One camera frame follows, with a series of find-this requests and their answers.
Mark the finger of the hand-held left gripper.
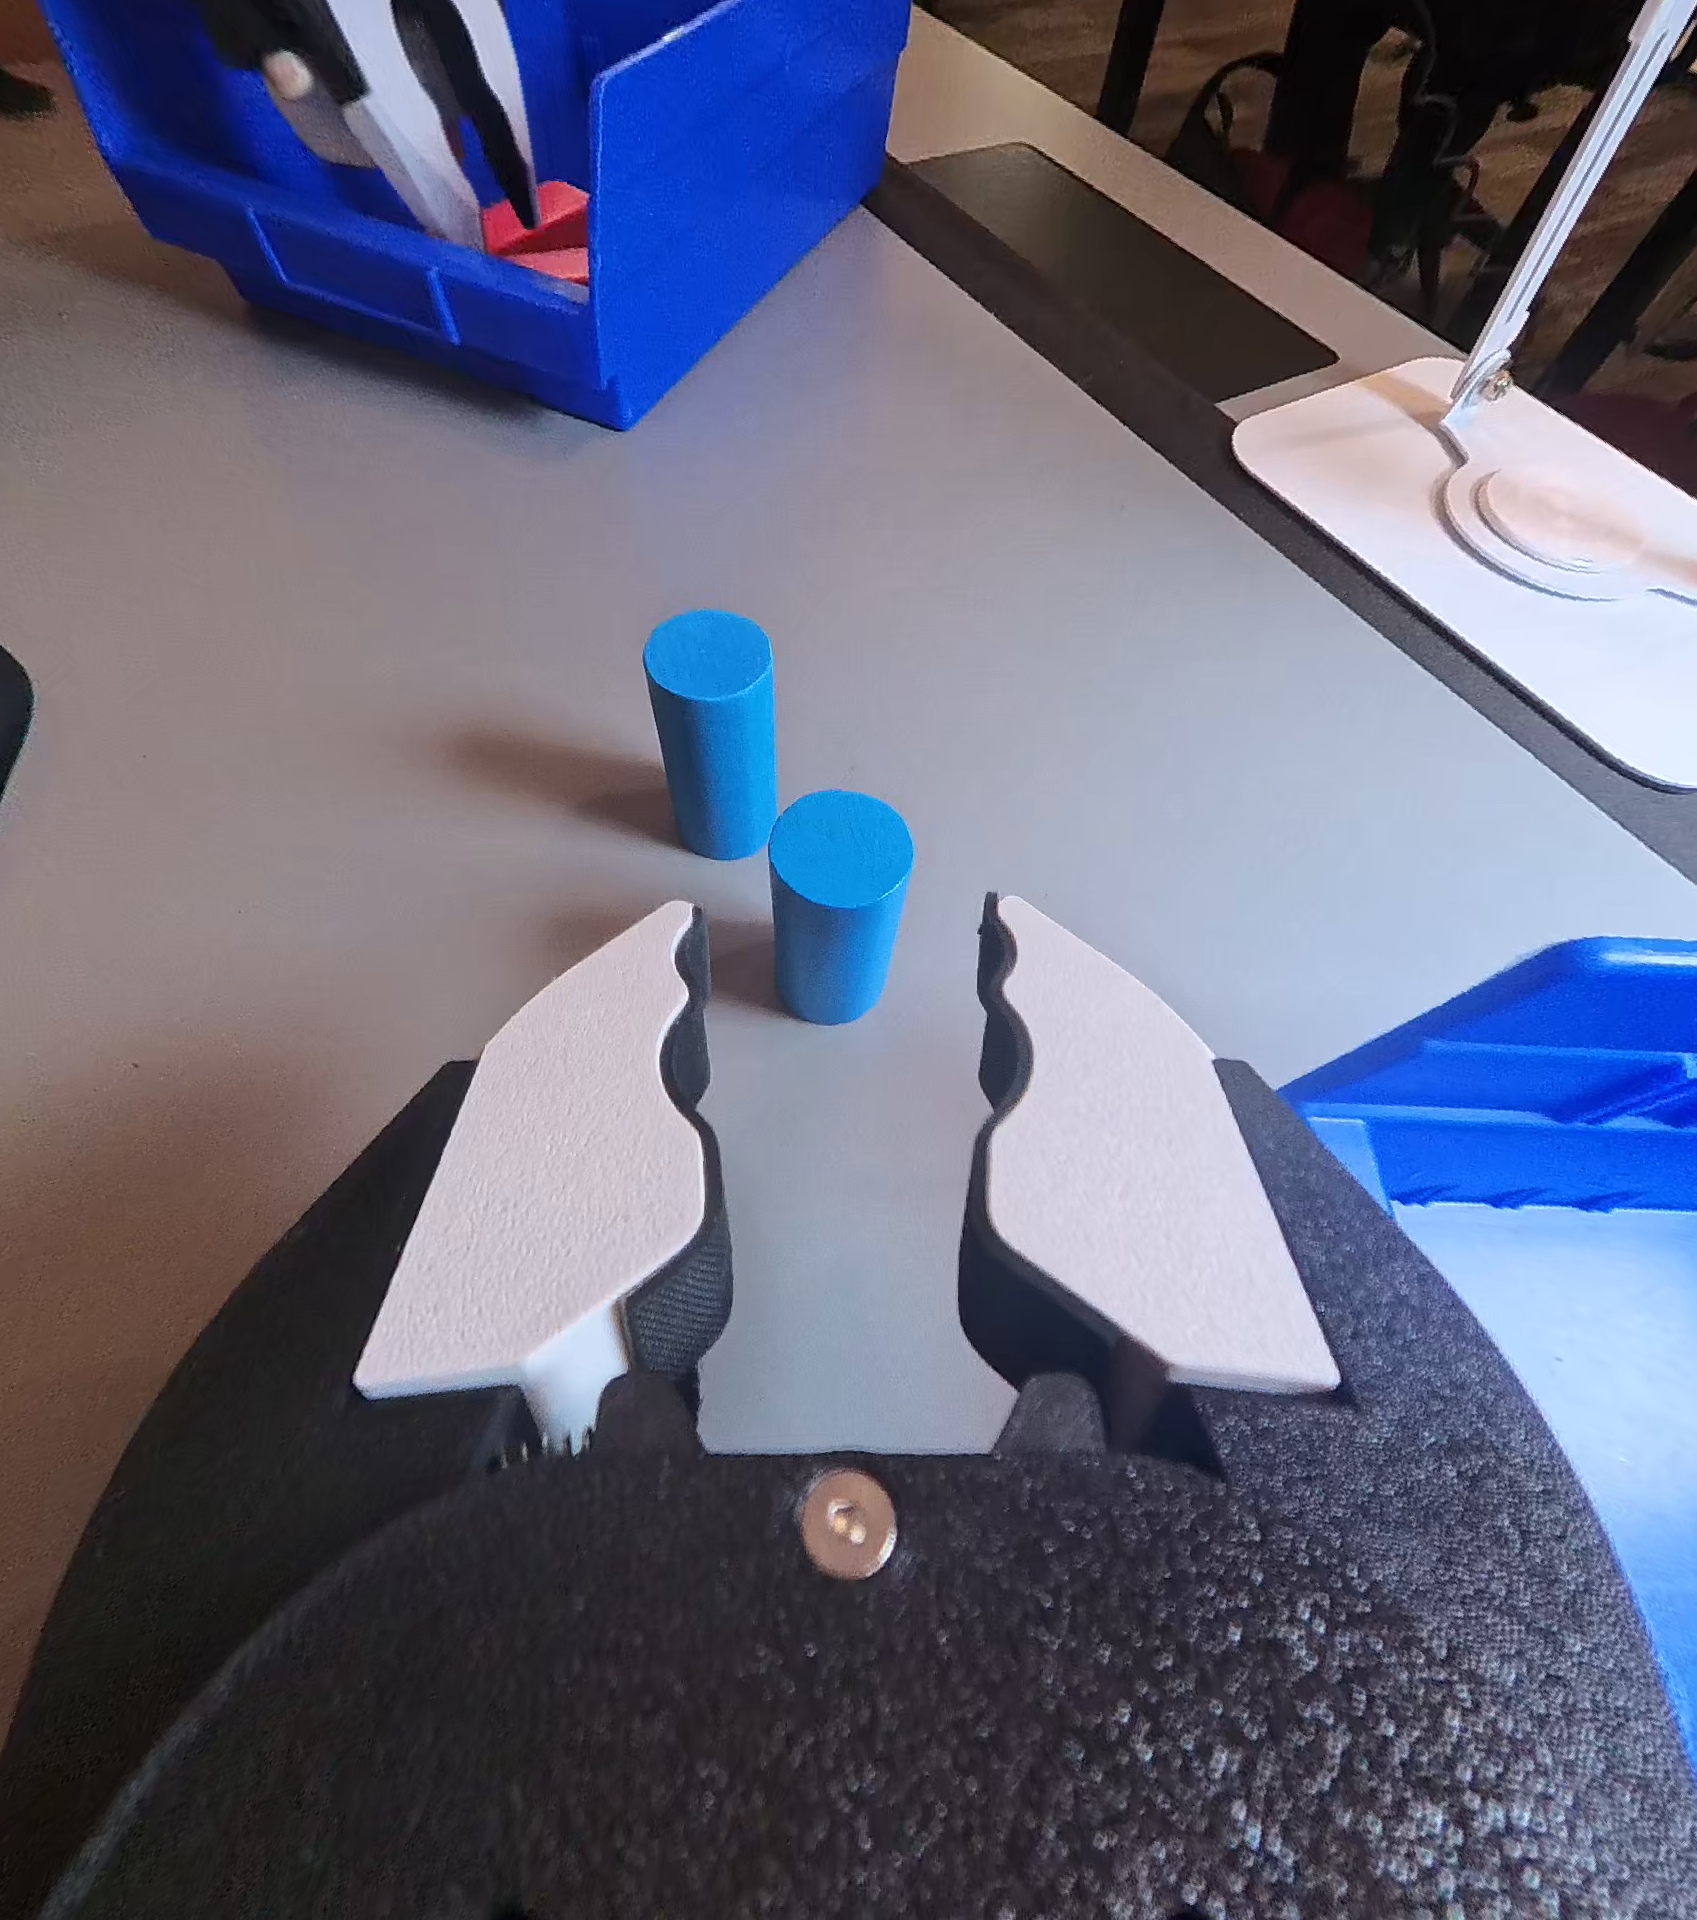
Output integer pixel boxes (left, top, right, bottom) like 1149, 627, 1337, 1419
394, 0, 548, 231
321, 0, 493, 252

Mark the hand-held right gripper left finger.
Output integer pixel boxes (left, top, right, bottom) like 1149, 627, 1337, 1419
354, 899, 735, 1465

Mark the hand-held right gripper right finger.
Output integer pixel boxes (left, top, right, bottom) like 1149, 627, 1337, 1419
957, 895, 1347, 1443

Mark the blue plastic bin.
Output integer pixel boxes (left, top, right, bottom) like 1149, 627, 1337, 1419
1275, 939, 1697, 1920
38, 0, 912, 433

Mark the blue wooden cylinder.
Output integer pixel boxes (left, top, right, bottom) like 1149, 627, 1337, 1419
641, 609, 778, 863
767, 789, 916, 1028

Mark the white document stand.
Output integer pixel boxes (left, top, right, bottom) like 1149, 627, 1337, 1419
1230, 0, 1697, 793

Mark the dark desk cable cover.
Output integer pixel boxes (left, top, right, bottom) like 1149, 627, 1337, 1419
870, 143, 1343, 405

